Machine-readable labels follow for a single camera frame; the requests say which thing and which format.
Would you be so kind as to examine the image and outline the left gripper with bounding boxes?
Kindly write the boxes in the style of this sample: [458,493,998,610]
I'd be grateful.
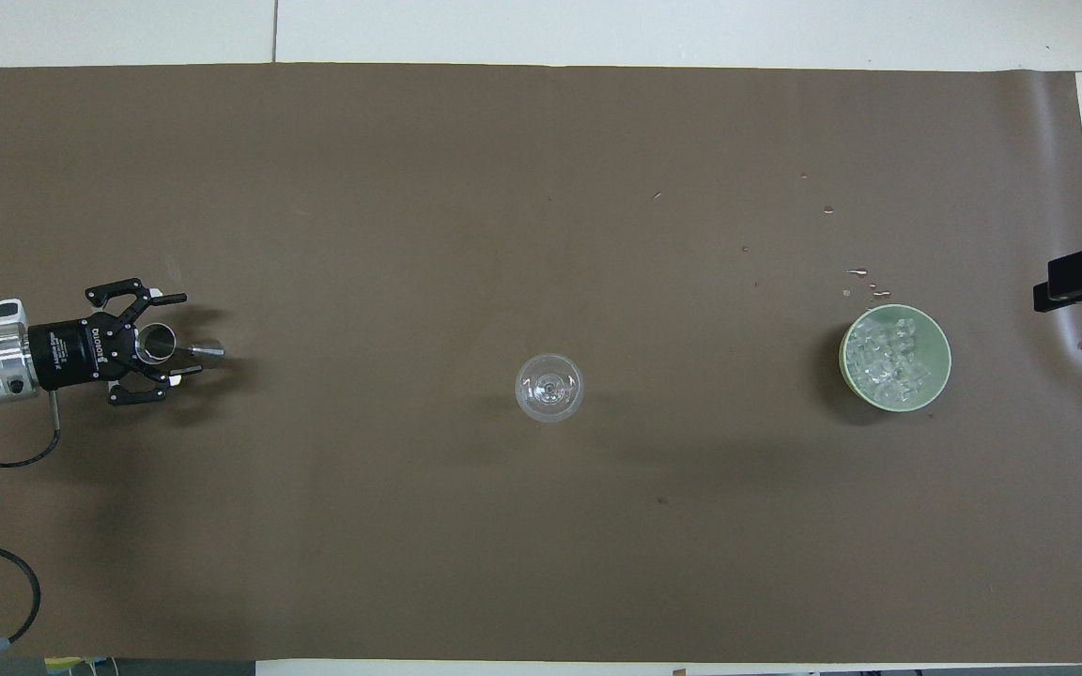
[26,277,206,407]

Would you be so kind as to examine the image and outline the clear wine glass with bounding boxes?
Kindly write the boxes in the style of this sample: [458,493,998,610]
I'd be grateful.
[514,352,585,424]

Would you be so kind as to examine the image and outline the clear ice cubes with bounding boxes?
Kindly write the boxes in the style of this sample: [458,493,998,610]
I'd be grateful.
[849,313,944,405]

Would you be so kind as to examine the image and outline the steel measuring jigger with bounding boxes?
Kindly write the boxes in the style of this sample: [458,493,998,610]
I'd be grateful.
[138,322,226,368]

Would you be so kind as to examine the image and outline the green bowl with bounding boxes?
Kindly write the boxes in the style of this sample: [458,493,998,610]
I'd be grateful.
[839,302,953,414]

